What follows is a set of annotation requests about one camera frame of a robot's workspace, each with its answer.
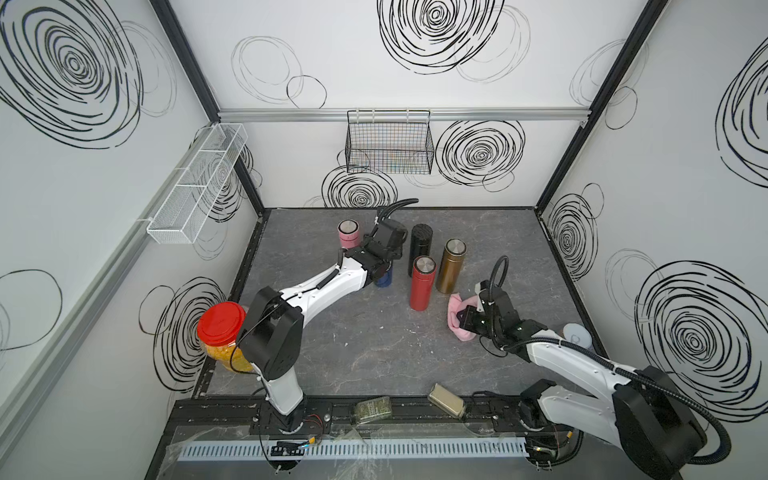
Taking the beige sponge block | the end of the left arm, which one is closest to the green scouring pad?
the beige sponge block

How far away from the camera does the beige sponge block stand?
2.41 feet

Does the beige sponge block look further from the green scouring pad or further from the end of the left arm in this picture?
the end of the left arm

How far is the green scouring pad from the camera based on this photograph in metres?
0.72

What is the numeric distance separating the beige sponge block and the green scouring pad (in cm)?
11
